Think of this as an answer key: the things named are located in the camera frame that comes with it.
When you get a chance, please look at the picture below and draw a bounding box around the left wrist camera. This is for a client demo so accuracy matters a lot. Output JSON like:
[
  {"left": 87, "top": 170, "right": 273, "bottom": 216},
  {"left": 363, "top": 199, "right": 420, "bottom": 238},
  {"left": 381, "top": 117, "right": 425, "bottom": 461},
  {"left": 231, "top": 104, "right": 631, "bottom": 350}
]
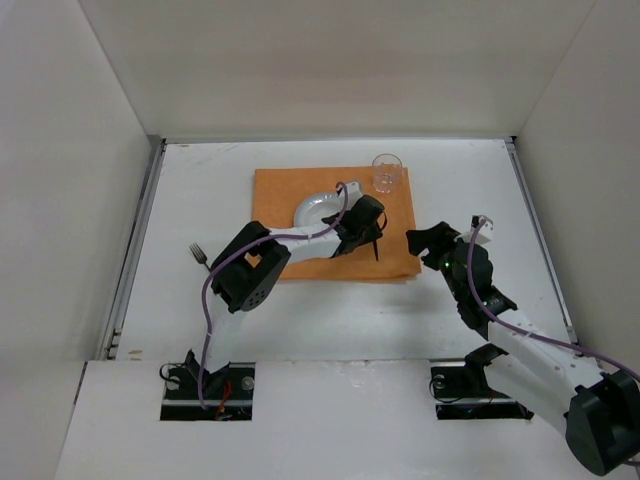
[{"left": 339, "top": 181, "right": 362, "bottom": 198}]

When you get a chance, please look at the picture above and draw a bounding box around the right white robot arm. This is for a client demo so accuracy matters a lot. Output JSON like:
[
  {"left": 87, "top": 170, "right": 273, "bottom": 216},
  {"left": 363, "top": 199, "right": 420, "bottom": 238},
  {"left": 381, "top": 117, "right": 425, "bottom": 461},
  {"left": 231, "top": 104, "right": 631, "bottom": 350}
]
[{"left": 406, "top": 216, "right": 639, "bottom": 476}]

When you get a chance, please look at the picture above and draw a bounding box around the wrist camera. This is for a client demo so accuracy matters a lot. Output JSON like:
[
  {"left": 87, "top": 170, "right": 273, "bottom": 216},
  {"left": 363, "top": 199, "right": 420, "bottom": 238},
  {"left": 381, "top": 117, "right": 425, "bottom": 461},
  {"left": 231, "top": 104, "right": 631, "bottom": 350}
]
[
  {"left": 339, "top": 181, "right": 362, "bottom": 198},
  {"left": 471, "top": 215, "right": 494, "bottom": 245}
]

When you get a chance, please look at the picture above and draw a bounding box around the left aluminium rail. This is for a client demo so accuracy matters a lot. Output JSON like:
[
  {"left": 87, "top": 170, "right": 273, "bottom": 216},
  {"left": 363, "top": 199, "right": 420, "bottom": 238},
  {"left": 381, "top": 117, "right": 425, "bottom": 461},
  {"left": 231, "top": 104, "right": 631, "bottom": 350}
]
[{"left": 94, "top": 135, "right": 167, "bottom": 361}]

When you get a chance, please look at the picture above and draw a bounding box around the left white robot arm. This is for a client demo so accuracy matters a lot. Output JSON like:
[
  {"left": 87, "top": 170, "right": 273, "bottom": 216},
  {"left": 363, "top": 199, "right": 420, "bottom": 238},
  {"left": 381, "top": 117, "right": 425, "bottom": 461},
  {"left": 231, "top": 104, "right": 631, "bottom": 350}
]
[{"left": 185, "top": 189, "right": 385, "bottom": 390}]

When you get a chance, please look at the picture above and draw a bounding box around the orange cloth placemat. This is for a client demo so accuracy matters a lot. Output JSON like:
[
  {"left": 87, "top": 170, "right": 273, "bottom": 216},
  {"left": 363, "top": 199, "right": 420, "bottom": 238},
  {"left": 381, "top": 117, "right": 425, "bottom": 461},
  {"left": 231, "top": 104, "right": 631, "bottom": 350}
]
[{"left": 252, "top": 166, "right": 421, "bottom": 282}]

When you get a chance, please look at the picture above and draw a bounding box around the right aluminium rail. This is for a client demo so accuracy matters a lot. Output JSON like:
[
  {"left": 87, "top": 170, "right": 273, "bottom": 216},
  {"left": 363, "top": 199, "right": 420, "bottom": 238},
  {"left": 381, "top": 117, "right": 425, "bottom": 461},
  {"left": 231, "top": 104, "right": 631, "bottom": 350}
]
[{"left": 504, "top": 137, "right": 580, "bottom": 345}]

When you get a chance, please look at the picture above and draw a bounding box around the aluminium rail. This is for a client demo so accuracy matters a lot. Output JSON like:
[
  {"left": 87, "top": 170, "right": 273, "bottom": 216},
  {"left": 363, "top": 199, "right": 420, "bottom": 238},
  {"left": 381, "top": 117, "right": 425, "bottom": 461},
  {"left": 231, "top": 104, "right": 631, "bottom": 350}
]
[
  {"left": 94, "top": 135, "right": 167, "bottom": 361},
  {"left": 504, "top": 137, "right": 580, "bottom": 345}
]

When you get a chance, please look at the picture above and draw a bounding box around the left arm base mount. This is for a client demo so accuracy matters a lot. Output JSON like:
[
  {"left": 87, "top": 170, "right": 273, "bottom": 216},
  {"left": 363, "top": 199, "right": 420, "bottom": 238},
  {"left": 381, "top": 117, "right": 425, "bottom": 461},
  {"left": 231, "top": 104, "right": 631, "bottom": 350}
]
[{"left": 159, "top": 363, "right": 256, "bottom": 422}]

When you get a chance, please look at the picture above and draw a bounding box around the white ceramic plate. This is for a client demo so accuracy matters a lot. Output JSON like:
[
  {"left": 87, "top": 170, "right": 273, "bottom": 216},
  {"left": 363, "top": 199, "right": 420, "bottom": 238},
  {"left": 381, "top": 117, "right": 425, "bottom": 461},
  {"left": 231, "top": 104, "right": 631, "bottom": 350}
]
[{"left": 293, "top": 192, "right": 344, "bottom": 227}]

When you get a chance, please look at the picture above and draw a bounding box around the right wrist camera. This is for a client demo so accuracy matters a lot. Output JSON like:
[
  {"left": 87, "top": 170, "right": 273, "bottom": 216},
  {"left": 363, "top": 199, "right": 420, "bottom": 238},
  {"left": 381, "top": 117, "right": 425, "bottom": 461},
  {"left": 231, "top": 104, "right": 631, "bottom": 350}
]
[{"left": 471, "top": 215, "right": 494, "bottom": 245}]

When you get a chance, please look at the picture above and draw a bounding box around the clear drinking glass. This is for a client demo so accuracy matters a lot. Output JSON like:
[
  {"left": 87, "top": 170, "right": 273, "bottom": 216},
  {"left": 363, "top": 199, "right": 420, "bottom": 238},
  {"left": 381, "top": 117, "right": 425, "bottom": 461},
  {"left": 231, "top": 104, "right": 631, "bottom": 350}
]
[{"left": 372, "top": 153, "right": 403, "bottom": 193}]

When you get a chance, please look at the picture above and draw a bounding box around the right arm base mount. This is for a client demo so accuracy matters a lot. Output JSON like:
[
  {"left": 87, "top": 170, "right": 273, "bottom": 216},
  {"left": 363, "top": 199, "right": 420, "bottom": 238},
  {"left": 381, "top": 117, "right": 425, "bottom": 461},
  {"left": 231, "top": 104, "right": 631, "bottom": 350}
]
[{"left": 429, "top": 362, "right": 534, "bottom": 421}]

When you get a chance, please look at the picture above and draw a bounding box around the black fork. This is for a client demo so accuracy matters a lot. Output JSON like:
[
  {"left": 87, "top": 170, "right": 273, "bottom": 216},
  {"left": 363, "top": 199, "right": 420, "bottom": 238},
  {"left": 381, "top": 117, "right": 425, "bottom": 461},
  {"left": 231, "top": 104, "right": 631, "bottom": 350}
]
[{"left": 189, "top": 243, "right": 211, "bottom": 272}]

